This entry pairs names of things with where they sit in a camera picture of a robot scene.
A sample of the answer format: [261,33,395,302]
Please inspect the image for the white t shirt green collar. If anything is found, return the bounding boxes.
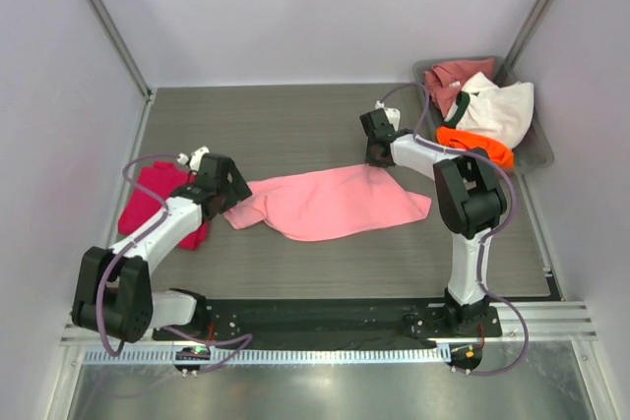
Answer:
[443,72,535,150]

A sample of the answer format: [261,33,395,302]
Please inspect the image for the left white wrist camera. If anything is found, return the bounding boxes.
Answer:
[176,147,210,172]

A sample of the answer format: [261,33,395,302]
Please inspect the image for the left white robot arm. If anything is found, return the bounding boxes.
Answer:
[71,147,252,355]

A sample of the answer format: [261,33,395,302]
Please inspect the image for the white slotted cable duct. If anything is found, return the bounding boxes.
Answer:
[83,344,451,366]

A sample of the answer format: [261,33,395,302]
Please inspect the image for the aluminium front rail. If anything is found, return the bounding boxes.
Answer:
[59,302,599,347]

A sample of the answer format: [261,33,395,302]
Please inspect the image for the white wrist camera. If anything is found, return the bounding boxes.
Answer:
[374,100,402,131]
[176,147,210,172]

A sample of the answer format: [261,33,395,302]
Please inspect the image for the orange t shirt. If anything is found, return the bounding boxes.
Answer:
[436,127,515,169]

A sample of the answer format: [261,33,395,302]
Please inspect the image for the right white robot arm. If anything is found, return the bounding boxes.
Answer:
[359,108,508,337]

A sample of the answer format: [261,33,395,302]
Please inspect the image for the dusty rose t shirt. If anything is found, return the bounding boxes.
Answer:
[423,58,495,117]

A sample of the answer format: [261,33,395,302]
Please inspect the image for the left aluminium frame post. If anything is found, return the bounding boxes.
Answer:
[87,0,153,102]

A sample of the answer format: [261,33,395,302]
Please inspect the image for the aluminium frame post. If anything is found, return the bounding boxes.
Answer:
[87,0,153,102]
[505,0,554,68]

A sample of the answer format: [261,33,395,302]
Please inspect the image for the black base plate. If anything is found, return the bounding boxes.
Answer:
[152,297,503,350]

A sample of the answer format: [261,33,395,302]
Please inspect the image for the folded magenta t shirt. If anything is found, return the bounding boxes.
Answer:
[117,161,211,251]

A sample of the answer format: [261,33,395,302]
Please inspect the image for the light pink t shirt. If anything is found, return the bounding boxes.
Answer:
[224,164,431,242]

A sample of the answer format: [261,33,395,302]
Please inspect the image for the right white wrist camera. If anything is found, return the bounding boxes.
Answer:
[374,100,402,131]

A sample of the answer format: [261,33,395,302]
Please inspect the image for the grey plastic tray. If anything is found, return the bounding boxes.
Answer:
[411,56,554,175]

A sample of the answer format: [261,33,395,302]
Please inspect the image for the right aluminium frame post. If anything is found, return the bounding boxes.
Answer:
[505,0,554,68]

